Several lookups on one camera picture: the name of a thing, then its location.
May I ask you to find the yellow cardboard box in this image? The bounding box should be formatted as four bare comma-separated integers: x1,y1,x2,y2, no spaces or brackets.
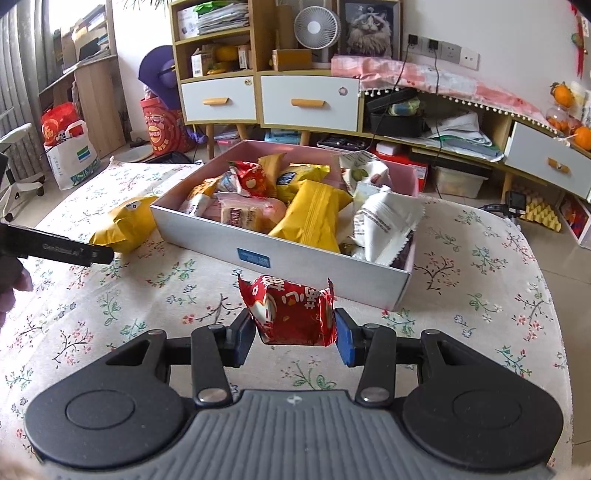
271,48,313,71

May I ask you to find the white media shelf drawer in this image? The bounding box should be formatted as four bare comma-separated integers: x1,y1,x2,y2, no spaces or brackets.
502,120,591,200

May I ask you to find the glass jar of oranges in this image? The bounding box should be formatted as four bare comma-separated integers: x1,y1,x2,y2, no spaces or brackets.
546,106,578,134

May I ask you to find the yellow egg tray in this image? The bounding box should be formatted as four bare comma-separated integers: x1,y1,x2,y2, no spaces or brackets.
525,198,563,232

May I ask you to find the white desk fan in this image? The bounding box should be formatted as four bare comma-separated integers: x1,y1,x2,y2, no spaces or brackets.
293,6,336,69

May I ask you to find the red gift bag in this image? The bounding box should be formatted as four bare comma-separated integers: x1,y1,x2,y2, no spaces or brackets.
140,96,198,154

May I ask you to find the small white box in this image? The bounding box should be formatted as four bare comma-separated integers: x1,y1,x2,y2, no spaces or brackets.
191,48,212,78

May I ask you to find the framed cat picture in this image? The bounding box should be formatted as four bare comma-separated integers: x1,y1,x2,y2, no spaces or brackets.
336,0,403,60

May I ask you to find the red plastic bag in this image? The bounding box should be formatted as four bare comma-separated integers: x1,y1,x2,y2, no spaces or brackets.
41,102,80,145

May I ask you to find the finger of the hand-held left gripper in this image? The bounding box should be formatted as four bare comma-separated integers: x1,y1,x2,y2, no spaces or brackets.
0,223,115,267

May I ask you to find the red hanging ornament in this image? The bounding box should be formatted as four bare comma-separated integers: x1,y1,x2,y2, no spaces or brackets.
571,14,591,77

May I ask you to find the pink snack packet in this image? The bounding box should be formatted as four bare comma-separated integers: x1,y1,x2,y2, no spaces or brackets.
215,193,288,234

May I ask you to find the clear blue striped snack packet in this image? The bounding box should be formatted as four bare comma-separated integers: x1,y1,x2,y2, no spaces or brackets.
178,193,214,217

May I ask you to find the clear biscuit packet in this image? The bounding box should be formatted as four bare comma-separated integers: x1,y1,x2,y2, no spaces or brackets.
221,205,259,230

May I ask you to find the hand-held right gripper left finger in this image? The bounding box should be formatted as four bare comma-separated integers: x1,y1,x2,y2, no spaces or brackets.
106,308,256,408

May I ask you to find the white pale yellow snack packet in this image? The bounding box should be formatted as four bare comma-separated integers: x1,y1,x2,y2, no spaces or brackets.
355,181,393,204

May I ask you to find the clear storage bin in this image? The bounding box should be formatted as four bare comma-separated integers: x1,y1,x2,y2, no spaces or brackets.
434,165,491,200
264,128,304,147

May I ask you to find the yellow blue label snack packet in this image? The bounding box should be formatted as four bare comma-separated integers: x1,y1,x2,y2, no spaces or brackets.
276,165,332,200

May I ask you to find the white cabinet drawer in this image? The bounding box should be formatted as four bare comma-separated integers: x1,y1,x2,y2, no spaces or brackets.
179,76,258,124
260,74,361,131

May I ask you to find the wooden desk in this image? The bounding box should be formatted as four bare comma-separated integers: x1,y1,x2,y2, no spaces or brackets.
38,0,129,158

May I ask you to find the low wooden media shelf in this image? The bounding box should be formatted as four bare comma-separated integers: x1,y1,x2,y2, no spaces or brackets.
362,83,591,204

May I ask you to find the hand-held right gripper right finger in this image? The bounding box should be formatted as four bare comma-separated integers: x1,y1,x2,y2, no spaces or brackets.
333,307,483,408

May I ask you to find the plain yellow snack packet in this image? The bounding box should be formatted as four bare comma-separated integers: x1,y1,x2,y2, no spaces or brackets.
267,179,355,254

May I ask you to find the purple plush toy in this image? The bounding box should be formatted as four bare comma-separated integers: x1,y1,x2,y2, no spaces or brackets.
137,44,182,112

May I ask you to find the white office chair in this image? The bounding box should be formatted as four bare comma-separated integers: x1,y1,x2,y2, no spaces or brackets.
0,124,47,222

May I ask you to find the white nut print snack packet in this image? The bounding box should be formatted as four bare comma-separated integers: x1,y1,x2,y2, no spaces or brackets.
338,151,394,195

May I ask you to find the yellow printed snack packet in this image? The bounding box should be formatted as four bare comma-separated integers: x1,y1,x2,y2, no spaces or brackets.
89,195,161,254

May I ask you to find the tall wooden shelf cabinet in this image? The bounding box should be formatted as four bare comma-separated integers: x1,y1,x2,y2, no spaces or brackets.
168,0,366,145

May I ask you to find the grey curtain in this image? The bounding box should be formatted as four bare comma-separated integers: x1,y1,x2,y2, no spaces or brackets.
0,0,54,144

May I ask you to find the person's left hand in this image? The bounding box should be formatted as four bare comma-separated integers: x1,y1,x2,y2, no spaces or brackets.
0,257,34,329

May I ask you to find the pile of papers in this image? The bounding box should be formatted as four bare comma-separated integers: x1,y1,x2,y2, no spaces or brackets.
424,110,505,162

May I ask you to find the pink lined cardboard box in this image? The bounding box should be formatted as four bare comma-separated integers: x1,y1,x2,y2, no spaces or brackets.
150,140,420,312

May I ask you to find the white shopping bag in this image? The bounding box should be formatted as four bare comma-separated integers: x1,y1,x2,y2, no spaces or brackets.
44,119,103,191

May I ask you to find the black storage box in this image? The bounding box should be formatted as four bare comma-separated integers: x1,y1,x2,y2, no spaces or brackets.
366,87,426,138

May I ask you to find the stack of papers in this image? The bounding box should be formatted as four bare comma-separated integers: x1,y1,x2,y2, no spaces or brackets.
175,0,250,38

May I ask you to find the pink patterned cloth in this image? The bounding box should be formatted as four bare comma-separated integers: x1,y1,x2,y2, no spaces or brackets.
331,54,546,127

